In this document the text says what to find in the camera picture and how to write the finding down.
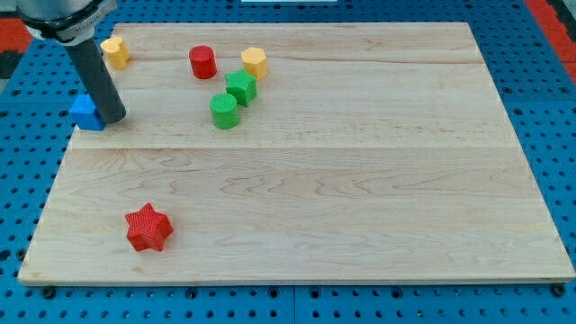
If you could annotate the green star block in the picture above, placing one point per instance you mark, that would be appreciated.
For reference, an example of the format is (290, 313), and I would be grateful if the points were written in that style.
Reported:
(242, 86)

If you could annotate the yellow heart block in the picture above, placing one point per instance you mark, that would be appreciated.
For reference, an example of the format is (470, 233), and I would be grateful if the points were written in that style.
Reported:
(115, 52)

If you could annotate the red cylinder block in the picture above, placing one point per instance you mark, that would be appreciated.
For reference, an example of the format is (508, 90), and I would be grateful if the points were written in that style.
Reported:
(203, 62)

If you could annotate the light wooden board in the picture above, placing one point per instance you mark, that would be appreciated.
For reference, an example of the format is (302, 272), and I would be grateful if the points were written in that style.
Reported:
(374, 153)

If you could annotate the green cylinder block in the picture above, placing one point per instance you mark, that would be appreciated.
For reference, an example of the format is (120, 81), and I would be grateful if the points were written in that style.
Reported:
(224, 111)

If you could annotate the red star block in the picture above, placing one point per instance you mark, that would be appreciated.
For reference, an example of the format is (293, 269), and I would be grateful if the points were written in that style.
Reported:
(148, 228)

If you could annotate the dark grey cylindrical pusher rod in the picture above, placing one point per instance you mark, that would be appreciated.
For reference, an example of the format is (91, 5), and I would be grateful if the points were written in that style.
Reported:
(90, 66)

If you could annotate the yellow hexagon block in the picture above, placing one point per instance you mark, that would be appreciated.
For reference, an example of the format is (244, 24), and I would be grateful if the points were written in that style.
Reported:
(255, 62)

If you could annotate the blue triangle block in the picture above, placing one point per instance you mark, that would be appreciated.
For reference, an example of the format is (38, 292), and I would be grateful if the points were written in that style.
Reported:
(85, 115)

